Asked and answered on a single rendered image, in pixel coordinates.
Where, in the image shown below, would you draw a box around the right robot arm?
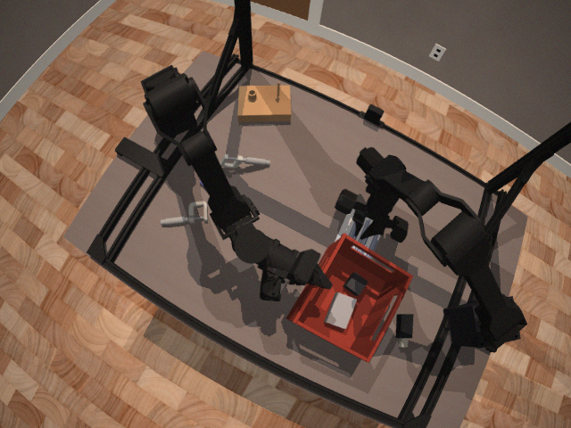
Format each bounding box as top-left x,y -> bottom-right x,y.
140,65 -> 285,301

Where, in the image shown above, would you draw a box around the white sheet of paper with blue bars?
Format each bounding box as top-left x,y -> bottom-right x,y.
335,209 -> 380,258

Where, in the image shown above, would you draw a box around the red plastic crate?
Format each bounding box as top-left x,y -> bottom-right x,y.
286,233 -> 413,363

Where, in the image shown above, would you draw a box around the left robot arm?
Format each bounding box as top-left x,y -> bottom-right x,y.
356,147 -> 527,350

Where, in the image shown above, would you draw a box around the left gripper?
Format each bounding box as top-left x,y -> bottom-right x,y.
335,189 -> 409,243

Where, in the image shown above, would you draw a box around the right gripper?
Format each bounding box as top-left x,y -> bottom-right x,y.
255,238 -> 333,289

